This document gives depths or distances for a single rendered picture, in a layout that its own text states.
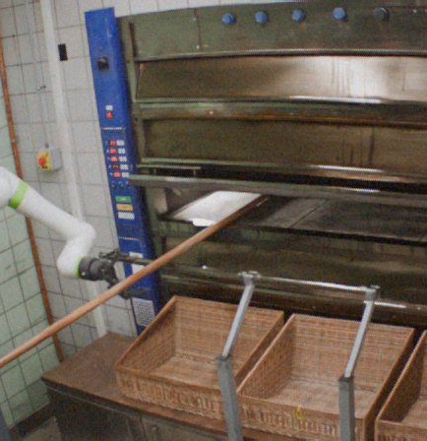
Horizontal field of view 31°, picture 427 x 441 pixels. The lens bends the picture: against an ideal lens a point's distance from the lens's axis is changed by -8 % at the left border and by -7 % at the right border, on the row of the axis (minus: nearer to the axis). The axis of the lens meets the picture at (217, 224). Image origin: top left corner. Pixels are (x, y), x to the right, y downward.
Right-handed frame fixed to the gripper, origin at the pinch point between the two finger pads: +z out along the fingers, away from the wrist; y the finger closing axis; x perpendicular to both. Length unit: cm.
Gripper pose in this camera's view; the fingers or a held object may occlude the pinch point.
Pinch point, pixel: (137, 277)
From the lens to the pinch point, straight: 297.3
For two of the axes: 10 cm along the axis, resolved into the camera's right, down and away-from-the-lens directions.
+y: 1.4, 9.4, 3.2
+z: 8.2, 0.8, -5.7
